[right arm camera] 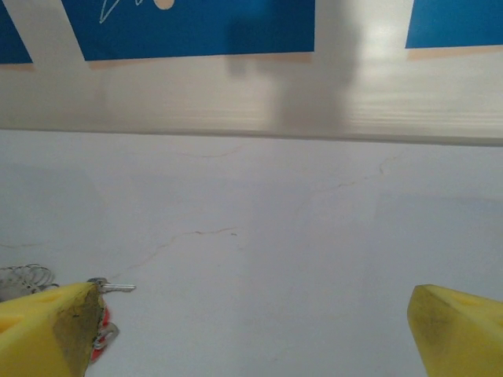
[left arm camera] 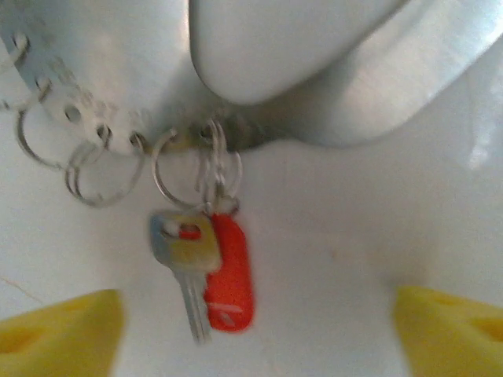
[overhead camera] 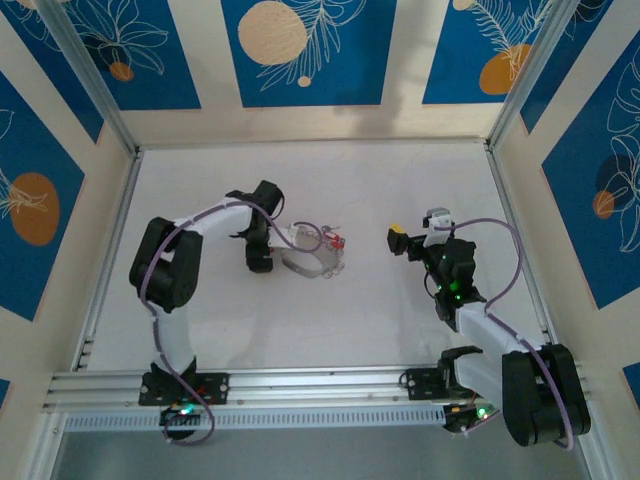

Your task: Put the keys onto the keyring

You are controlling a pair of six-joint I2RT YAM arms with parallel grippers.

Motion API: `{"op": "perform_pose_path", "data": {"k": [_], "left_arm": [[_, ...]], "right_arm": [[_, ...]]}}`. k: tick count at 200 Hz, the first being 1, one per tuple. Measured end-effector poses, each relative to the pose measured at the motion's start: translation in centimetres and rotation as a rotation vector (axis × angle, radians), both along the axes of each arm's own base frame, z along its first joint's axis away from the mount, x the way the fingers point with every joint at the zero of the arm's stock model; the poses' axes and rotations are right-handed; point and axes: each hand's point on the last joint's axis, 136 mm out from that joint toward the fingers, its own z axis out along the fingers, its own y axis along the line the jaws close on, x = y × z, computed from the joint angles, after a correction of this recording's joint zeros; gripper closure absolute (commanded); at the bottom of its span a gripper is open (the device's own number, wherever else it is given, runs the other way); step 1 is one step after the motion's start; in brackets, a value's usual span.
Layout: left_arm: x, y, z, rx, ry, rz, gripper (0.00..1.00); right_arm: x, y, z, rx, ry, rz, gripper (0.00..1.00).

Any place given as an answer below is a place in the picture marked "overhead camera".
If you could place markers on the silver key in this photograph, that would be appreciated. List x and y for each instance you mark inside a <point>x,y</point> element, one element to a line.
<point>327,229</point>

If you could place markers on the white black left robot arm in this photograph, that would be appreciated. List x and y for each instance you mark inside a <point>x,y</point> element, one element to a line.
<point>170,340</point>

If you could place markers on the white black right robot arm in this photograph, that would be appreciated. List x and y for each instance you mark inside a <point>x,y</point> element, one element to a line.
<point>490,325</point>

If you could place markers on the black controller board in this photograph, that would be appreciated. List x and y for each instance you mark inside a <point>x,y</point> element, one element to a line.
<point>180,417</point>
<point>470,417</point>

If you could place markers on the aluminium side rail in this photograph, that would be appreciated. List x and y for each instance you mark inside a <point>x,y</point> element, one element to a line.
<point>117,235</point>
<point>515,220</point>

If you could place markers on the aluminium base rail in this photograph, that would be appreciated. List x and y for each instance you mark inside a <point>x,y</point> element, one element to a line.
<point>320,385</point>

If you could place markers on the aluminium frame post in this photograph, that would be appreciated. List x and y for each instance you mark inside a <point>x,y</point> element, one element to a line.
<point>90,75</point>
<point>535,70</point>

